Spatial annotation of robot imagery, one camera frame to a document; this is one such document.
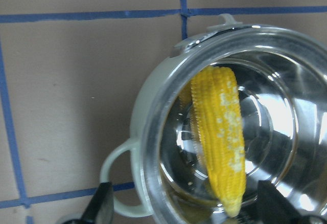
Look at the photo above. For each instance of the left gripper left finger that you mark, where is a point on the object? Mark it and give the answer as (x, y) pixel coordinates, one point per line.
(100, 210)

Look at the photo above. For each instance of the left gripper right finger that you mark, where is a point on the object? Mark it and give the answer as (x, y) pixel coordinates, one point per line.
(273, 207)

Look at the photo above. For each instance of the yellow corn cob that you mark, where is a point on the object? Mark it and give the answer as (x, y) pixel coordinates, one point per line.
(217, 124)

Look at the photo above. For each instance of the pale green steel pot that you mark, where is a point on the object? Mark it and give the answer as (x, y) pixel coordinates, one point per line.
(281, 78)

